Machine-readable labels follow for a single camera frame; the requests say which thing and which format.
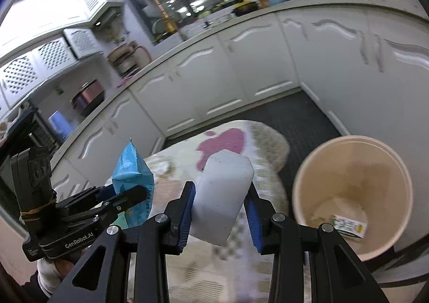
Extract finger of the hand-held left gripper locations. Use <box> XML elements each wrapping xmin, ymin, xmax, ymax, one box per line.
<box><xmin>99</xmin><ymin>186</ymin><xmax>149</xmax><ymax>220</ymax></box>
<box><xmin>57</xmin><ymin>185</ymin><xmax>116</xmax><ymax>215</ymax></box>

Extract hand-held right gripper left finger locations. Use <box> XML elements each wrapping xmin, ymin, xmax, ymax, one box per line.
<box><xmin>50</xmin><ymin>181</ymin><xmax>197</xmax><ymax>303</ymax></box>

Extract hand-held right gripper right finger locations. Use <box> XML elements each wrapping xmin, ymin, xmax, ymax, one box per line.
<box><xmin>243</xmin><ymin>185</ymin><xmax>389</xmax><ymax>303</ymax></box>

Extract blue plastic packet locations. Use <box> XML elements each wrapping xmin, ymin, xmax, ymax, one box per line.
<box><xmin>112</xmin><ymin>137</ymin><xmax>155</xmax><ymax>228</ymax></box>

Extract white foam block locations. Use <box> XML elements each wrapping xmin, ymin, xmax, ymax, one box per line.
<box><xmin>189</xmin><ymin>150</ymin><xmax>254</xmax><ymax>246</ymax></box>

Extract beige round bin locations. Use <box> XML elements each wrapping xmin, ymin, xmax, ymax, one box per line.
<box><xmin>291</xmin><ymin>135</ymin><xmax>413</xmax><ymax>261</ymax></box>

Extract blue plastic cup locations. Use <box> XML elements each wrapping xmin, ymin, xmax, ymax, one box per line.
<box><xmin>49</xmin><ymin>111</ymin><xmax>73</xmax><ymax>143</ymax></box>

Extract printed blanket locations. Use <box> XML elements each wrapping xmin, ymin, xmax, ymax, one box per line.
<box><xmin>101</xmin><ymin>120</ymin><xmax>316</xmax><ymax>303</ymax></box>

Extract dark red cooker pot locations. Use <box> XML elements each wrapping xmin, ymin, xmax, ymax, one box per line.
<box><xmin>70</xmin><ymin>80</ymin><xmax>106</xmax><ymax>116</ymax></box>

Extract small green printed packet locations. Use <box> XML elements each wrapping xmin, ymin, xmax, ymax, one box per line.
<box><xmin>330</xmin><ymin>214</ymin><xmax>367</xmax><ymax>239</ymax></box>

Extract dark floor mat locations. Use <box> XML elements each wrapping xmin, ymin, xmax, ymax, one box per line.
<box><xmin>164</xmin><ymin>88</ymin><xmax>346</xmax><ymax>189</ymax></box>

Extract white kitchen base cabinets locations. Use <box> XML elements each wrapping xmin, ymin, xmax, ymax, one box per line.
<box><xmin>50</xmin><ymin>4</ymin><xmax>429</xmax><ymax>196</ymax></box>

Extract black pot with yellow lid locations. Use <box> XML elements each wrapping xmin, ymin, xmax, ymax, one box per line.
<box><xmin>233</xmin><ymin>0</ymin><xmax>259</xmax><ymax>17</ymax></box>

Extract white lattice wall cabinets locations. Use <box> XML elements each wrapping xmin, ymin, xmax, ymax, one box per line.
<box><xmin>0</xmin><ymin>0</ymin><xmax>125</xmax><ymax>105</ymax></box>

